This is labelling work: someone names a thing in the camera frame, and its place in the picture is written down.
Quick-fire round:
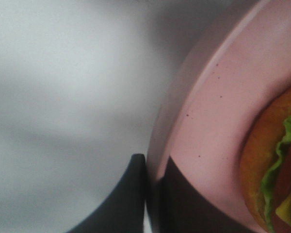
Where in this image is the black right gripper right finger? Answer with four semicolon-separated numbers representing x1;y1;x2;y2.
146;159;250;233

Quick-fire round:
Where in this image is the pink round plate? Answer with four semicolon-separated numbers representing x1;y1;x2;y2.
147;0;291;233

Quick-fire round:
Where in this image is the burger with lettuce and cheese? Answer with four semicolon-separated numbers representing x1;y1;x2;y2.
239;87;291;233

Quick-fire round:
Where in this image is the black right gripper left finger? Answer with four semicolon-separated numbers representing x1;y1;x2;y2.
69;154;147;233

